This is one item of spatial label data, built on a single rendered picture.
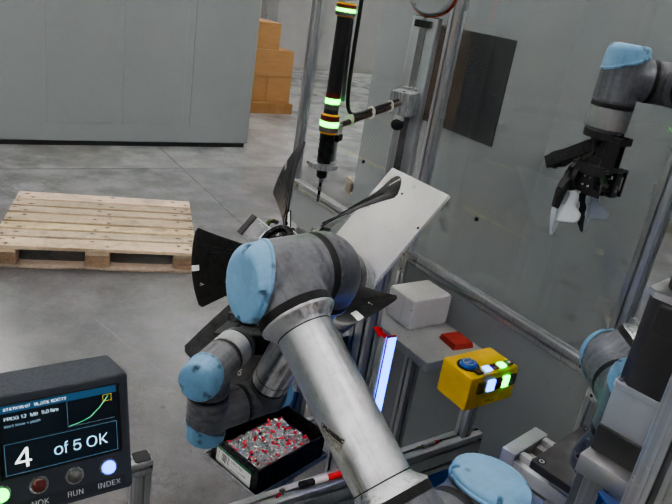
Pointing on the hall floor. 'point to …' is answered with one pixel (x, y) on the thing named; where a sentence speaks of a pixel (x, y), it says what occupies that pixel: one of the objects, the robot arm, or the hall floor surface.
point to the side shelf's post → (403, 399)
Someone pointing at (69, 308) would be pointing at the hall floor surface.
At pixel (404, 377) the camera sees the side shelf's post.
